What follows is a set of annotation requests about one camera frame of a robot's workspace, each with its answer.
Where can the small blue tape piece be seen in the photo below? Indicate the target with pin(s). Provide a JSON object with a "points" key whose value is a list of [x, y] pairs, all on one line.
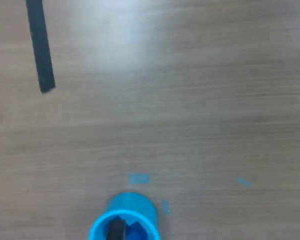
{"points": [[139, 179], [165, 207]]}

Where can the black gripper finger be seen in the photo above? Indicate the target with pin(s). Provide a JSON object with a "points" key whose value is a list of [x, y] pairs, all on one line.
{"points": [[117, 231]]}

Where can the blue cube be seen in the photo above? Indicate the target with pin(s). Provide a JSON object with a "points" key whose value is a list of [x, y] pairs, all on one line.
{"points": [[136, 232]]}

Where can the tiny dark tape mark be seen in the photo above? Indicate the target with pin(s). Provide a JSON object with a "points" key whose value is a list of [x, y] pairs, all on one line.
{"points": [[244, 182]]}

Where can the blue plastic cup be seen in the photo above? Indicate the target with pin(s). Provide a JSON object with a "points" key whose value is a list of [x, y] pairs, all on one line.
{"points": [[137, 203]]}

